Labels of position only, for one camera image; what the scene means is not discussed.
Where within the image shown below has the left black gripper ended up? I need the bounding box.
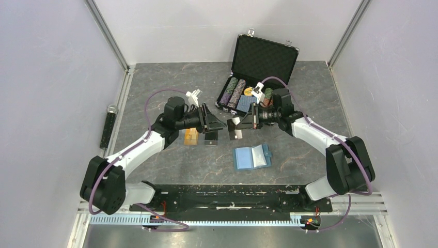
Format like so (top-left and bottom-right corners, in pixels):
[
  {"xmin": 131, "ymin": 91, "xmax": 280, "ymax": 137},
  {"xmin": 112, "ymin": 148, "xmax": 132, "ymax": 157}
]
[{"xmin": 176, "ymin": 103, "xmax": 227, "ymax": 134}]

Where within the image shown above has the black microphone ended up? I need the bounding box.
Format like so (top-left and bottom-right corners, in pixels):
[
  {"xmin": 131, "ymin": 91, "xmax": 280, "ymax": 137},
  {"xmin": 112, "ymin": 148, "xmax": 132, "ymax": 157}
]
[{"xmin": 99, "ymin": 105, "xmax": 118, "ymax": 149}]

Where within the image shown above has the green red chip row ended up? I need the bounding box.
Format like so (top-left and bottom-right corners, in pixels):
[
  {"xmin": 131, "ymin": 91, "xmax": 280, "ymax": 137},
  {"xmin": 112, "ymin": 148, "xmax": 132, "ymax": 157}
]
[{"xmin": 262, "ymin": 88, "xmax": 273, "ymax": 107}]

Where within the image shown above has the purple green chip row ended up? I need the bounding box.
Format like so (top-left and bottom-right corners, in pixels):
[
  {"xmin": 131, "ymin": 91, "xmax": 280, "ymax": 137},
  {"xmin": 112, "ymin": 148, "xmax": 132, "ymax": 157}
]
[{"xmin": 219, "ymin": 77, "xmax": 239, "ymax": 105}]

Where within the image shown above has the blue playing card deck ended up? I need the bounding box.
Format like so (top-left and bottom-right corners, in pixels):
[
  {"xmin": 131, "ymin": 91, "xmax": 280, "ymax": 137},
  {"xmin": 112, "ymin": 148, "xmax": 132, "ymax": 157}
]
[{"xmin": 236, "ymin": 95, "xmax": 257, "ymax": 113}]

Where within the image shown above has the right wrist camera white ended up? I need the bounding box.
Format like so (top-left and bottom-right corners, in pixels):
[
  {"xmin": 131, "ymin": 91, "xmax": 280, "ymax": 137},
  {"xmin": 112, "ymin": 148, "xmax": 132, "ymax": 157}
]
[{"xmin": 251, "ymin": 82, "xmax": 265, "ymax": 104}]

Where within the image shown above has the yellow dealer button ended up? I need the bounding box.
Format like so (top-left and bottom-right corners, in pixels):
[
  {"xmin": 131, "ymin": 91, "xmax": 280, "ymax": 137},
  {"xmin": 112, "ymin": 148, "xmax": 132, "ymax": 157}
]
[{"xmin": 243, "ymin": 87, "xmax": 253, "ymax": 96}]

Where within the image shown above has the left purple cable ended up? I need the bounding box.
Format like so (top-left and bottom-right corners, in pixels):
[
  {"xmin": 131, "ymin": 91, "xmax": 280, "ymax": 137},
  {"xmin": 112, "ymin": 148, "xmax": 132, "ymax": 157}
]
[{"xmin": 88, "ymin": 89, "xmax": 191, "ymax": 233}]

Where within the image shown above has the white slotted cable duct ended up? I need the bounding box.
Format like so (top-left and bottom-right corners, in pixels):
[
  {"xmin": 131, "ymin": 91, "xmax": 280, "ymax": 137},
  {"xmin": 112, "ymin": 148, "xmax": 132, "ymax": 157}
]
[{"xmin": 90, "ymin": 212, "xmax": 316, "ymax": 228}]

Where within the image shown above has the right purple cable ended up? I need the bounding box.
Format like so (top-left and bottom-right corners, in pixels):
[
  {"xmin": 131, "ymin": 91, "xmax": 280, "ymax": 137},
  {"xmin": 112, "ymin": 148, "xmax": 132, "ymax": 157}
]
[{"xmin": 260, "ymin": 76, "xmax": 373, "ymax": 233}]

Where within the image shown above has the purple cable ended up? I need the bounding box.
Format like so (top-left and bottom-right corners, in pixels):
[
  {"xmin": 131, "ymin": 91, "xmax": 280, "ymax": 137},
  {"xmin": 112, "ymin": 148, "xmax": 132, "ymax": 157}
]
[
  {"xmin": 88, "ymin": 89, "xmax": 191, "ymax": 233},
  {"xmin": 260, "ymin": 76, "xmax": 373, "ymax": 233}
]

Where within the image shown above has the clear plastic card box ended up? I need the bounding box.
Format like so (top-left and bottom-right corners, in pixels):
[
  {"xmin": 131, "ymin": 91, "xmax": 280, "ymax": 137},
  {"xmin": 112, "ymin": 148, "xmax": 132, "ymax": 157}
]
[{"xmin": 178, "ymin": 129, "xmax": 218, "ymax": 146}]

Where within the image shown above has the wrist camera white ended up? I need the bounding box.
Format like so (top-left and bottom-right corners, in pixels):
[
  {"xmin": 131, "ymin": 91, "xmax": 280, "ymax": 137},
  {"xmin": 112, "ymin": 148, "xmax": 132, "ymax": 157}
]
[
  {"xmin": 251, "ymin": 82, "xmax": 265, "ymax": 104},
  {"xmin": 185, "ymin": 89, "xmax": 202, "ymax": 107}
]

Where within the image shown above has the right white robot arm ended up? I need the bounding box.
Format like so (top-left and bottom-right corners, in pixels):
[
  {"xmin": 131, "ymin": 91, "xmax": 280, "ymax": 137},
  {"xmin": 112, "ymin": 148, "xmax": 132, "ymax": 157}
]
[{"xmin": 232, "ymin": 88, "xmax": 376, "ymax": 211}]

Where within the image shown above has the pink grey chip row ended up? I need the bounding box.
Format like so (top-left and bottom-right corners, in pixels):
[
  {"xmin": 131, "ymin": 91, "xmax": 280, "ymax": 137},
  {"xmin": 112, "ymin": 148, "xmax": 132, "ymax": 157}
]
[{"xmin": 227, "ymin": 79, "xmax": 246, "ymax": 109}]

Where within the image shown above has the black poker chip case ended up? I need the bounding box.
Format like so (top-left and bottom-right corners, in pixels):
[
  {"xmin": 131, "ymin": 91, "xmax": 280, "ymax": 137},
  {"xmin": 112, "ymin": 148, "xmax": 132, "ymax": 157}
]
[{"xmin": 215, "ymin": 29, "xmax": 300, "ymax": 116}]

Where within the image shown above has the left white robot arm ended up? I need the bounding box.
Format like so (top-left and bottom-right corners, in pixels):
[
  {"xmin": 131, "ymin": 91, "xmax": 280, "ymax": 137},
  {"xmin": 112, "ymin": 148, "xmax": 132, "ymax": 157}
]
[{"xmin": 80, "ymin": 97, "xmax": 227, "ymax": 215}]

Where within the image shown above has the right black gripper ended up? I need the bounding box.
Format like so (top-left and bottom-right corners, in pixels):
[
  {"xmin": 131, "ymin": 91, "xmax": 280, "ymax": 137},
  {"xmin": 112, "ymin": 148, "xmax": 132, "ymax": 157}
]
[{"xmin": 236, "ymin": 102, "xmax": 281, "ymax": 130}]

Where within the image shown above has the blue card holder wallet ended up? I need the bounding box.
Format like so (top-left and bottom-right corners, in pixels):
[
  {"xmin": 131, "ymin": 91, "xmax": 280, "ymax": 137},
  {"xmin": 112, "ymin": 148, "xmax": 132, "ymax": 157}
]
[{"xmin": 233, "ymin": 144, "xmax": 272, "ymax": 171}]

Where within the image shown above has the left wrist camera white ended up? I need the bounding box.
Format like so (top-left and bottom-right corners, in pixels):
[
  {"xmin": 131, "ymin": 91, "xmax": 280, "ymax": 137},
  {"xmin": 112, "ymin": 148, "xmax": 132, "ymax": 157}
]
[{"xmin": 185, "ymin": 89, "xmax": 202, "ymax": 107}]

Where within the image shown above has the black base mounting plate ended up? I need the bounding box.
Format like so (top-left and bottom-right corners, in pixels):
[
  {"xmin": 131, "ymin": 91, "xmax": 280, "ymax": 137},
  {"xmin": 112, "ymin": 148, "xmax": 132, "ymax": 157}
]
[{"xmin": 145, "ymin": 184, "xmax": 333, "ymax": 221}]

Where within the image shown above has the dark card stack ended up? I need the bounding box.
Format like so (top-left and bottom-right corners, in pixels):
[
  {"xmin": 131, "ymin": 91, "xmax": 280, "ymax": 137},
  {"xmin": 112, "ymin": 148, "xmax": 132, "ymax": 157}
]
[{"xmin": 227, "ymin": 117, "xmax": 243, "ymax": 141}]

